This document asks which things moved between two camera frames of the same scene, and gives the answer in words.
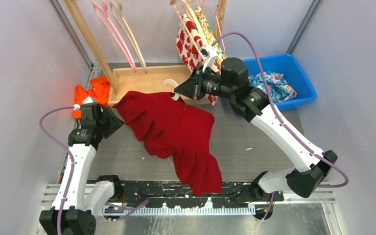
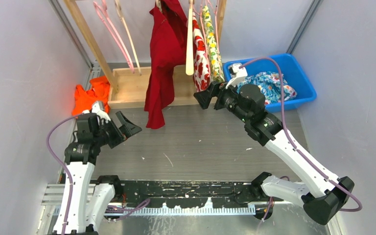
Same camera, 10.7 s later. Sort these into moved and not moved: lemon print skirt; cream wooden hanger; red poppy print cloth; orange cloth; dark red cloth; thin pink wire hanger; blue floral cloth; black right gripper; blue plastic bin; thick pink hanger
Moved: thin pink wire hanger; dark red cloth; lemon print skirt; cream wooden hanger; black right gripper; red poppy print cloth
Not moved: thick pink hanger; blue plastic bin; orange cloth; blue floral cloth
